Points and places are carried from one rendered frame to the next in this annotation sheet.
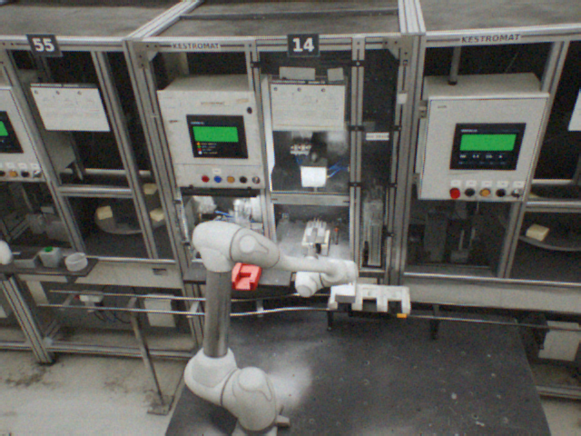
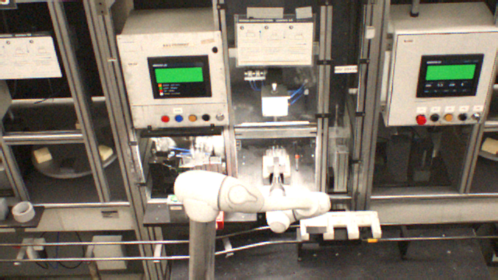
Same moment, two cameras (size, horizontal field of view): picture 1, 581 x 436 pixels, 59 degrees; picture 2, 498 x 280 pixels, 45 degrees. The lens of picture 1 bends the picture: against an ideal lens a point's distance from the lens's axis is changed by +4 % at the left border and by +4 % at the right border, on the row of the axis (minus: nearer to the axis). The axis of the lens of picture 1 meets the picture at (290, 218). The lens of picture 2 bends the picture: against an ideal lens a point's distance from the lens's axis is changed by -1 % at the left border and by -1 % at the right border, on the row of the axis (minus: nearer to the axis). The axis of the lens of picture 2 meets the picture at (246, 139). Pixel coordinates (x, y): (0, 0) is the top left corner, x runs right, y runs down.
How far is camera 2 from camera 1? 0.56 m
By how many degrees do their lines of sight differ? 8
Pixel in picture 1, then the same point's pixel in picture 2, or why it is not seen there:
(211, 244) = (197, 196)
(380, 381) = not seen: outside the picture
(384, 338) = (355, 263)
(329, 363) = not seen: outside the picture
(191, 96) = (152, 40)
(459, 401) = not seen: outside the picture
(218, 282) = (204, 232)
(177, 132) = (136, 74)
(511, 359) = (474, 270)
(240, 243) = (230, 194)
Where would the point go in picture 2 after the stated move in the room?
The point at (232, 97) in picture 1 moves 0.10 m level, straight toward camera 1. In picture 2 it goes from (198, 38) to (203, 50)
